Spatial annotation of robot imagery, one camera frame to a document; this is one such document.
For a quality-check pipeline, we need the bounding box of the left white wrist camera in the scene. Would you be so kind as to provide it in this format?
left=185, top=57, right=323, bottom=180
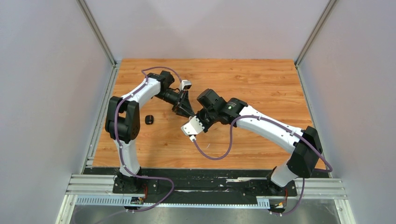
left=178, top=80, right=192, bottom=91

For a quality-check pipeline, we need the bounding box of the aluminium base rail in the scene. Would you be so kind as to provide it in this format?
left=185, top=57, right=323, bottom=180
left=57, top=174, right=355, bottom=224

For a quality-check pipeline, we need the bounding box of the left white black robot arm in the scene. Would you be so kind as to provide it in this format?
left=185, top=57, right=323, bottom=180
left=105, top=70, right=194, bottom=193

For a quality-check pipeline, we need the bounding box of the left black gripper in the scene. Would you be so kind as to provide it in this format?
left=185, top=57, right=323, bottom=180
left=155, top=89, right=195, bottom=119

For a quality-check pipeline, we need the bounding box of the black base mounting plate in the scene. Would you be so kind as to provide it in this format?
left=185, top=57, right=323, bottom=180
left=83, top=167, right=330, bottom=205

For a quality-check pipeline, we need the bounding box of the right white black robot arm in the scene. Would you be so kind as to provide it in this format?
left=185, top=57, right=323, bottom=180
left=189, top=89, right=323, bottom=195

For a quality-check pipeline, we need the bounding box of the black earbud charging case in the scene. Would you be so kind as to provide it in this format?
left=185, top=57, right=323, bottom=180
left=144, top=115, right=154, bottom=125

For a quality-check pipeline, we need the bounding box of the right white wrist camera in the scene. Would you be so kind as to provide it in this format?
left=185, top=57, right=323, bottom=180
left=181, top=116, right=204, bottom=136

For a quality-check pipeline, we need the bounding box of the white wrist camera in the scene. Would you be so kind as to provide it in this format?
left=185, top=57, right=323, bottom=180
left=178, top=80, right=192, bottom=91
left=181, top=116, right=204, bottom=136

